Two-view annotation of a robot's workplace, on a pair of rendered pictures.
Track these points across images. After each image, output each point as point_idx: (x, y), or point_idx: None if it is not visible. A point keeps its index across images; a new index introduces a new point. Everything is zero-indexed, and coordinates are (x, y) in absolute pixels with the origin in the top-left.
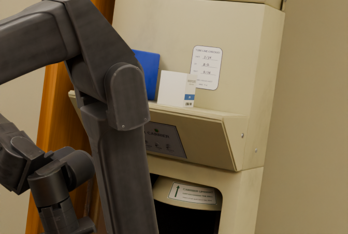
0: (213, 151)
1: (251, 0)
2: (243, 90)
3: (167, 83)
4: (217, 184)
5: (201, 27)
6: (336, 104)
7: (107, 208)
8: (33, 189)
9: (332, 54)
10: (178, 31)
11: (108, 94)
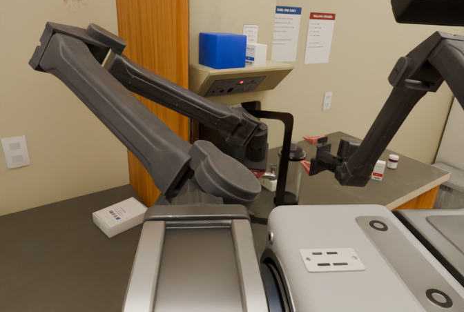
0: (272, 83)
1: None
2: (268, 47)
3: (258, 52)
4: (258, 99)
5: (246, 12)
6: None
7: (395, 126)
8: (262, 139)
9: None
10: (234, 16)
11: (442, 78)
